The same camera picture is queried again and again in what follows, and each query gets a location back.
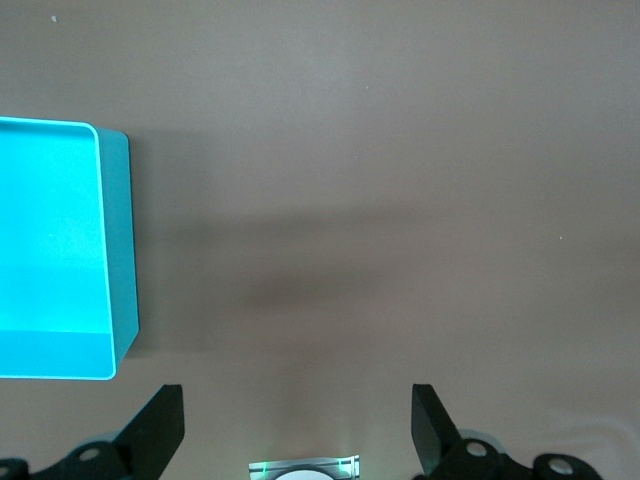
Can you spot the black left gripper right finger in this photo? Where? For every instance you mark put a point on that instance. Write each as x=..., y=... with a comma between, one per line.
x=435, y=435

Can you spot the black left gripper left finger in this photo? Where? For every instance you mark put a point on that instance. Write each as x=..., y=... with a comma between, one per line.
x=160, y=430

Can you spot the teal plastic bin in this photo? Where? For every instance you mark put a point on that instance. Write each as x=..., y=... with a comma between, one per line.
x=50, y=240

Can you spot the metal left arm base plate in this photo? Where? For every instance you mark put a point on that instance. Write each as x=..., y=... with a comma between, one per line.
x=260, y=469

